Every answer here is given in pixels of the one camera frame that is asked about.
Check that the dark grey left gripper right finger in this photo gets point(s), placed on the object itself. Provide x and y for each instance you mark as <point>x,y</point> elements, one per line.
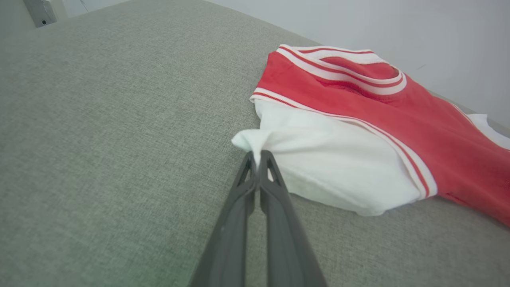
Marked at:
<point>283,239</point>

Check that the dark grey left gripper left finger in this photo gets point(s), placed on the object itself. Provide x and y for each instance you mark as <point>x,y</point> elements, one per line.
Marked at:
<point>231,239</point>

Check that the red jersey with white sleeves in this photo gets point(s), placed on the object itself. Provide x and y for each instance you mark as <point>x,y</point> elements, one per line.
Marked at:
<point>398,115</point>

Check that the grey fabric sofa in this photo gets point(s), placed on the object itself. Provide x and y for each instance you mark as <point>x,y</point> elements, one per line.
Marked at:
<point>99,139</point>

